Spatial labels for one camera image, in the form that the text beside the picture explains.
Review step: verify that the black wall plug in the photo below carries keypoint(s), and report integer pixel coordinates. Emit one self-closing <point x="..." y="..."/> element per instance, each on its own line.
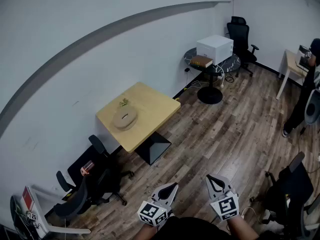
<point x="187" y="70"/>

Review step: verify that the red book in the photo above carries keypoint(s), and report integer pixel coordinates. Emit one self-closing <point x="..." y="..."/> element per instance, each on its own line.
<point x="28" y="199"/>

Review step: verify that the grey office chair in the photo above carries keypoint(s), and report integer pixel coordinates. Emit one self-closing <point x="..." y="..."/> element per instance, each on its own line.
<point x="312" y="219"/>

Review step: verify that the white metal-frame desk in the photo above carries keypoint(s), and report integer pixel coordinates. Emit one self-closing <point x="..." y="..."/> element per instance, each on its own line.
<point x="50" y="209"/>

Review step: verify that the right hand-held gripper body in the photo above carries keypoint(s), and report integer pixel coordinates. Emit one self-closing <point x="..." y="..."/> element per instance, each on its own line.
<point x="226" y="206"/>

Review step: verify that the brown book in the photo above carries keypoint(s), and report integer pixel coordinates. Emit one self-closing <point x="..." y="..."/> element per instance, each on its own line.
<point x="201" y="61"/>

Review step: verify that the black-and-white box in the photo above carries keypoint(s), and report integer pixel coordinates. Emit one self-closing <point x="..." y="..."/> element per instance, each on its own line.
<point x="303" y="56"/>

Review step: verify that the black mesh office chair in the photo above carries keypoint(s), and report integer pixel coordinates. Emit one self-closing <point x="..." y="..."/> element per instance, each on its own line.
<point x="295" y="184"/>

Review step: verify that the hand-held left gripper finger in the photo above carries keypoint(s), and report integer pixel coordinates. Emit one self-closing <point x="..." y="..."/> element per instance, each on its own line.
<point x="175" y="196"/>
<point x="156" y="193"/>

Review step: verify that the person's black shirt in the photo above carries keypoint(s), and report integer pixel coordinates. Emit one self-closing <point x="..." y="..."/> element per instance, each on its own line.
<point x="190" y="230"/>

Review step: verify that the person's right forearm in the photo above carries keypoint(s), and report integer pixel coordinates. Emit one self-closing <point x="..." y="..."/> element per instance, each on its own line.
<point x="241" y="227"/>

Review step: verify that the white-legged light wooden desk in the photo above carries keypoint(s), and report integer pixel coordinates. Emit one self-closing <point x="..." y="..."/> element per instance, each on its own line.
<point x="291" y="64"/>

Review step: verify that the round beige plate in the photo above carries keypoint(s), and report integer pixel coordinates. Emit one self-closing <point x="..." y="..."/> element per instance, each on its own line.
<point x="125" y="120"/>

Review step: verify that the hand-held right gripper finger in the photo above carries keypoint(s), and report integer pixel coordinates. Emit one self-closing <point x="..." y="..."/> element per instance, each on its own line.
<point x="227" y="182"/>
<point x="211" y="187"/>

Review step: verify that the tall black headrest office chair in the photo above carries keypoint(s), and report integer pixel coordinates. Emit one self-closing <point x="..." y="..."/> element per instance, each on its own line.
<point x="240" y="34"/>

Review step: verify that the black office chair with armrests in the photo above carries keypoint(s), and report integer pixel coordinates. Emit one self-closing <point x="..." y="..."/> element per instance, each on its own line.
<point x="75" y="199"/>

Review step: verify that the square wooden table black base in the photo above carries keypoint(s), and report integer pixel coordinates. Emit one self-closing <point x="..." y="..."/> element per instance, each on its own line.
<point x="150" y="101"/>

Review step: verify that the round black marble table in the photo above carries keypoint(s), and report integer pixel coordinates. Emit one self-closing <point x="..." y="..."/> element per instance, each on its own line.
<point x="231" y="62"/>

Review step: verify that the white box appliance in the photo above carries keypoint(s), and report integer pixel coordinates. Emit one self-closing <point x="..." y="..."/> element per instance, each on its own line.
<point x="215" y="47"/>

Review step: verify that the black-and-white patterned block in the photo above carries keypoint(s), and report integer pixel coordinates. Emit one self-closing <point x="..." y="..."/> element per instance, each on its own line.
<point x="32" y="216"/>

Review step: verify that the grey rounded appliance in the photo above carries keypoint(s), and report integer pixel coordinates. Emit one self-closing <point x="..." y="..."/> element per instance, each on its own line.
<point x="312" y="107"/>

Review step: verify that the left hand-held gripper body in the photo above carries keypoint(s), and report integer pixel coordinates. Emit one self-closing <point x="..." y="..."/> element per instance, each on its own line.
<point x="152" y="212"/>

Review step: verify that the small green potted plant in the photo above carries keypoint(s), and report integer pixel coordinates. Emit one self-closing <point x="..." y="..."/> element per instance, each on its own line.
<point x="123" y="102"/>

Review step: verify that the person's left forearm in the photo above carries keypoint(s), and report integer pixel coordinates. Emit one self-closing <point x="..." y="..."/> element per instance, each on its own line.
<point x="143" y="232"/>

